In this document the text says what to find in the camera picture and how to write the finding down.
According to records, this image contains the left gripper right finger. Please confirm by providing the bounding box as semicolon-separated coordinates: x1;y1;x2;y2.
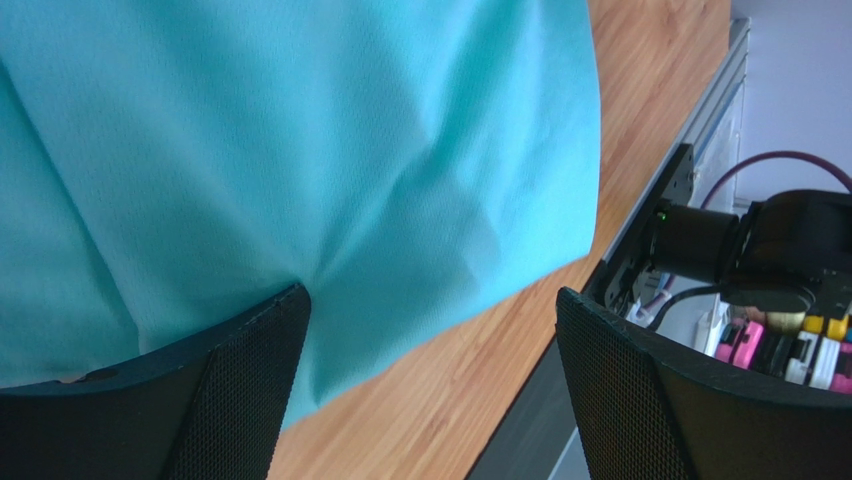
556;288;851;479

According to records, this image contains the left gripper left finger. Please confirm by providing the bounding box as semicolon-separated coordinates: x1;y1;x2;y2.
1;284;311;479

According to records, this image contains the teal green t shirt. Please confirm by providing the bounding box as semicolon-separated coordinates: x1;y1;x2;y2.
1;1;601;425

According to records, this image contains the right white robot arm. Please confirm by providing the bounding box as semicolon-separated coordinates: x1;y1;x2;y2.
647;190;851;331

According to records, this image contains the background storage shelf clutter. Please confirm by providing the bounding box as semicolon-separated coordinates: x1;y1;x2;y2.
694;306;851;395

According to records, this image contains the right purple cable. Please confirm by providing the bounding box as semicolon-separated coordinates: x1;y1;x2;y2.
638;150;852;314

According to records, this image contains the aluminium frame rail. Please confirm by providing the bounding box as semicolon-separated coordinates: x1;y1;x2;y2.
674;18;752;168

